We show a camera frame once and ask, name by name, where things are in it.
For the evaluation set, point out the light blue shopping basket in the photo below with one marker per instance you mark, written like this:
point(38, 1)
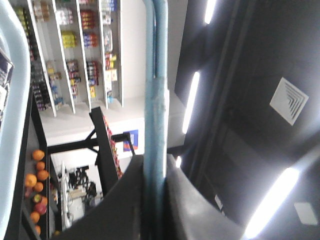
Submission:
point(14, 44)

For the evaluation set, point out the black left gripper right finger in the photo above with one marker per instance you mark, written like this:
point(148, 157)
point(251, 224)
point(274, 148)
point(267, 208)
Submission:
point(188, 215)

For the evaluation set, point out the white store shelving unit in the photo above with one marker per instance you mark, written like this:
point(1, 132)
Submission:
point(75, 53)

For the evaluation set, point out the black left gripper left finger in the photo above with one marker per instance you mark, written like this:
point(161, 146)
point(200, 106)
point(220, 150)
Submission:
point(119, 215)

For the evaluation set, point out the black fruit display stand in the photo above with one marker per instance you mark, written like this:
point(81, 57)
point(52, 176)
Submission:
point(21, 225)

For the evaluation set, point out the white ceiling air vent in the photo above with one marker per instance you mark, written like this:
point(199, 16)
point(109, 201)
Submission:
point(288, 101)

